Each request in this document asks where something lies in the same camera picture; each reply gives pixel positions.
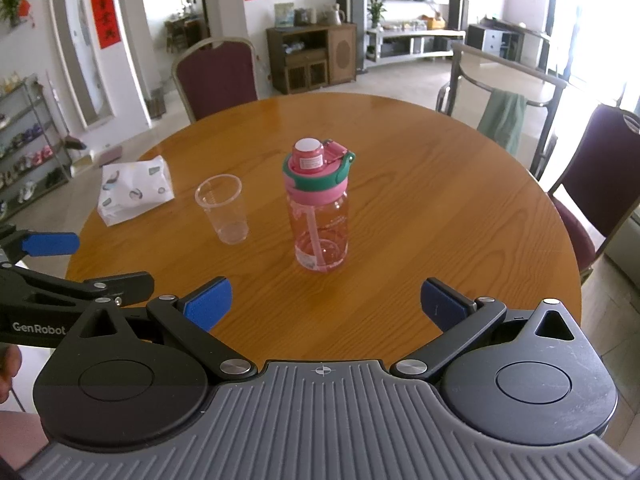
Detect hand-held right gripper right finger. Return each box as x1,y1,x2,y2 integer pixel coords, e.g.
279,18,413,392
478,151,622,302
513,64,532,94
390,277,581,381

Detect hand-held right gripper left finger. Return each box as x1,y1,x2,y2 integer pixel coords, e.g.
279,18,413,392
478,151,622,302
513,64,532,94
65,276,258,380

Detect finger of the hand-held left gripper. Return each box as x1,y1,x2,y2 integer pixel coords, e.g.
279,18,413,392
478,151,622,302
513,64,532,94
0,264,153,308
0,224,81,261

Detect clear plastic cup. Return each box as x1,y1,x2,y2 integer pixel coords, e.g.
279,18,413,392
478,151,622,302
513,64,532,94
195,174,249,246

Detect pink transparent water bottle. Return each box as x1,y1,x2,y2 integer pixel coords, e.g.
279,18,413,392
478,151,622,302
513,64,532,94
287,195,349,274

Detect pink and green bottle cap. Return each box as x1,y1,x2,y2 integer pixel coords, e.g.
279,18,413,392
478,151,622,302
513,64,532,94
282,137,357,206

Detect person's left hand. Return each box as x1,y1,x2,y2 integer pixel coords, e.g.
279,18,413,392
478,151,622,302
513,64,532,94
0,345,24,404

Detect rows of shoes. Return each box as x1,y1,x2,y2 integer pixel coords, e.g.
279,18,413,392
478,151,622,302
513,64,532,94
0,76,68,211

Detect white printed tissue pack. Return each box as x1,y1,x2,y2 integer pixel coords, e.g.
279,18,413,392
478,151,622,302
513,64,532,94
97,155,176,227

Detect broom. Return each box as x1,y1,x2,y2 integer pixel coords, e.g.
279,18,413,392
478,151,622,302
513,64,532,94
47,72,88,151

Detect person's pink clothing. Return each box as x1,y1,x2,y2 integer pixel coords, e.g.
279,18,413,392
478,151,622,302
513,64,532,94
0,410,49,461

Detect metal shoe rack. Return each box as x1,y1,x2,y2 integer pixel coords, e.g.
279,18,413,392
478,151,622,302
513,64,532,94
0,74,73,221

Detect green cloth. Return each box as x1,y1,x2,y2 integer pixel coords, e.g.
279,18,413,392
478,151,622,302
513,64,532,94
477,91,528,157

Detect hanging green plant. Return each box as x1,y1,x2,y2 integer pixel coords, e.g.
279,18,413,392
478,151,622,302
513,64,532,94
0,0,33,28

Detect dark wooden chair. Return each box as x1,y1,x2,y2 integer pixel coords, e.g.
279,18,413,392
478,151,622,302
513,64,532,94
165,15,206,53

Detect wooden cabinet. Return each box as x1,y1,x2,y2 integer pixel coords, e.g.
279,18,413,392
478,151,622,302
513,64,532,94
266,23,358,95

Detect small drawer cabinet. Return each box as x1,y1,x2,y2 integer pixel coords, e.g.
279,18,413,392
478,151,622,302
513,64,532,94
466,24,521,58

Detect white television stand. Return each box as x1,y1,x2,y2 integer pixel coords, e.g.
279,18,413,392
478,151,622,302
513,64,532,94
364,27,466,65

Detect dark speaker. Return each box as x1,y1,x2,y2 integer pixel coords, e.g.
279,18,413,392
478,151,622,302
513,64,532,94
447,0,470,32

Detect tall grey speaker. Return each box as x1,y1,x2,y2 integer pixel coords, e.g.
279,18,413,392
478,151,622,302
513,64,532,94
336,0,368,76

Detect standing wall mirror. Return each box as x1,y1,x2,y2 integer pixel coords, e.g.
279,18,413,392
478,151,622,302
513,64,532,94
47,0,115,128

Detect grey metal frame chair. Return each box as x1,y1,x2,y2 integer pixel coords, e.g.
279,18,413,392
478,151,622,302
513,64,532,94
435,42,568,181

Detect maroon chair with dark frame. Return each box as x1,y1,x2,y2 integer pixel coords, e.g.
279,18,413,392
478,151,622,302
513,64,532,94
547,102,640,286

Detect maroon chair with gold frame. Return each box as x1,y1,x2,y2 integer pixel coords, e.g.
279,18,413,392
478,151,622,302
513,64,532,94
171,36,261,123

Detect long red wall banner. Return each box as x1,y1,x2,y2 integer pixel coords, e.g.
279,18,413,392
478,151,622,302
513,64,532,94
85,0,122,50

